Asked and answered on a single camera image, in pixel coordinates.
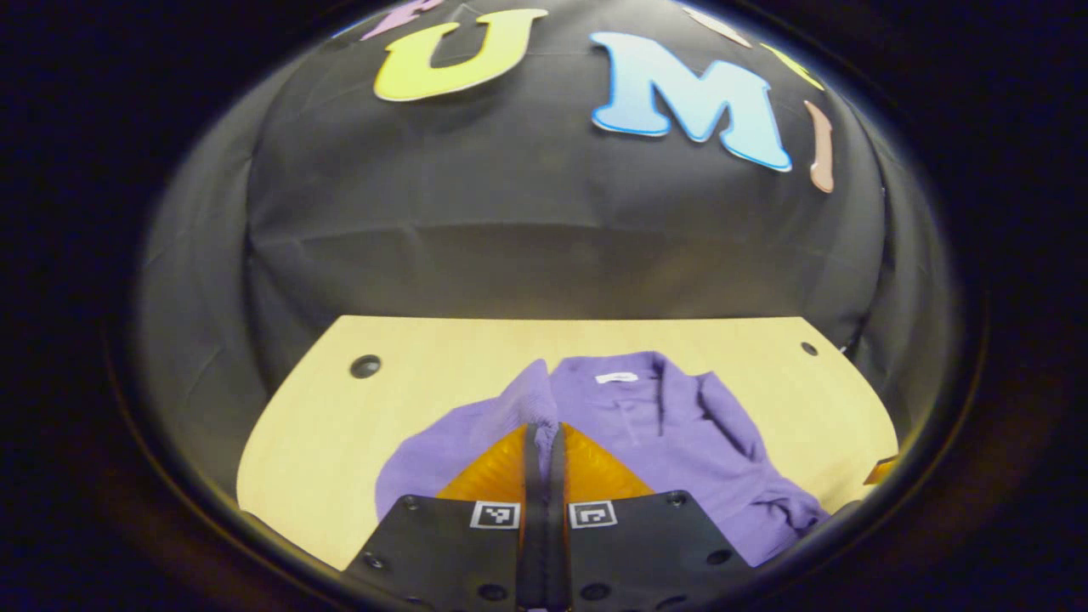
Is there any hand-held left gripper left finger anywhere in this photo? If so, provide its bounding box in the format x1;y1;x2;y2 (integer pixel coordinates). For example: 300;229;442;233
343;423;545;612

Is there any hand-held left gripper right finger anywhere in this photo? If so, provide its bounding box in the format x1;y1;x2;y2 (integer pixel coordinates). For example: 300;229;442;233
544;423;757;612

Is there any purple button shirt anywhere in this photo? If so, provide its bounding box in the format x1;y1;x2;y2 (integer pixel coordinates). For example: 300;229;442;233
374;350;832;569

